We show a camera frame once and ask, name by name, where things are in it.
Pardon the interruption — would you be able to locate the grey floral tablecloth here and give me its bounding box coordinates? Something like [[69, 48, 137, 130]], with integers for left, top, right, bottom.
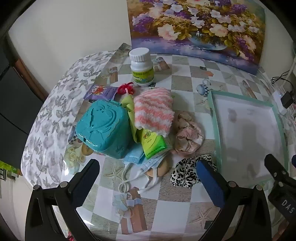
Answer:
[[21, 51, 121, 188]]

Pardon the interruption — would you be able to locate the pink striped fuzzy sock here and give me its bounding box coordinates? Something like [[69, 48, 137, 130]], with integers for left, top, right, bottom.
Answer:
[[133, 88, 175, 138]]

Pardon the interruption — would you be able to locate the dark cabinet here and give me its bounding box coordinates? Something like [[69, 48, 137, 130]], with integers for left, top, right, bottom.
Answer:
[[0, 35, 48, 167]]

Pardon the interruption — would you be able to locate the black cable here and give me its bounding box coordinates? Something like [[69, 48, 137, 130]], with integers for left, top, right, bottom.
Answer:
[[271, 70, 296, 93]]

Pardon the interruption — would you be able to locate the teal plastic box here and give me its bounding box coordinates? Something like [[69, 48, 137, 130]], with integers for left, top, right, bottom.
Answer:
[[75, 99, 130, 160]]

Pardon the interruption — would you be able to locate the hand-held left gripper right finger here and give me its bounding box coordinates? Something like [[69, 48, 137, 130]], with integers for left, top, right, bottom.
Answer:
[[196, 159, 272, 241]]

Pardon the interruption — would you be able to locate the black charger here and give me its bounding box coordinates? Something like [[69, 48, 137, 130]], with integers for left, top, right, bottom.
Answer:
[[280, 91, 295, 109]]

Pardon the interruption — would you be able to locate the white pill bottle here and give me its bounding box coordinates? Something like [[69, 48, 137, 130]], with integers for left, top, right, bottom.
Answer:
[[129, 47, 155, 87]]

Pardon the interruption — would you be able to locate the red knitted toy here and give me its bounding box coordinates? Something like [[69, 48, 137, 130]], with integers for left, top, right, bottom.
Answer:
[[117, 82, 135, 95]]

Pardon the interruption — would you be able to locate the flower painting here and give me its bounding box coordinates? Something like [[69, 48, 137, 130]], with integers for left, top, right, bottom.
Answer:
[[126, 0, 266, 76]]

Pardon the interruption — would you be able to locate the yellow-green cloth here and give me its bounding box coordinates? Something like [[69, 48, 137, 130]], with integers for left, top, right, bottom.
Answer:
[[120, 95, 141, 143]]

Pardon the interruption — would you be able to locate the beige powder puff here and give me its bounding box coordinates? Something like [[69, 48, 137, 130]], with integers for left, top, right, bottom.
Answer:
[[146, 158, 173, 179]]

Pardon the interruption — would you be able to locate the pink floral scrunchie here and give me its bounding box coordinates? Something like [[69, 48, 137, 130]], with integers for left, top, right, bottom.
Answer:
[[174, 111, 206, 155]]

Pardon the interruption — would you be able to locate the white power strip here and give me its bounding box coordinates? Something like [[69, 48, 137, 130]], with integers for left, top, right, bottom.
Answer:
[[273, 91, 288, 116]]

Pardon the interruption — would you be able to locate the teal-edged white box lid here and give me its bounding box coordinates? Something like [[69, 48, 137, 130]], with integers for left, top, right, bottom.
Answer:
[[207, 90, 289, 187]]

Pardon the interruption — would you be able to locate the green tissue pack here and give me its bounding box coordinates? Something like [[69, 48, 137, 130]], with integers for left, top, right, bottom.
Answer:
[[136, 128, 167, 159]]

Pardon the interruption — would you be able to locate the blue face mask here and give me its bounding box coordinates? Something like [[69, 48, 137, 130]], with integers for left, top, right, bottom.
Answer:
[[118, 146, 173, 194]]

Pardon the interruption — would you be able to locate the purple cartoon snack packet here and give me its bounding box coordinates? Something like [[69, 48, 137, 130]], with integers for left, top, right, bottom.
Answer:
[[84, 84, 119, 102]]

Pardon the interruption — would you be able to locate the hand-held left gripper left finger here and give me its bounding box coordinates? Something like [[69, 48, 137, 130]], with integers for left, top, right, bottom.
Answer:
[[25, 159, 100, 241]]

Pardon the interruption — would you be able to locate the leopard print scrunchie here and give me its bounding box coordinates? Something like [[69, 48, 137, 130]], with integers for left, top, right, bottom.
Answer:
[[170, 155, 218, 189]]

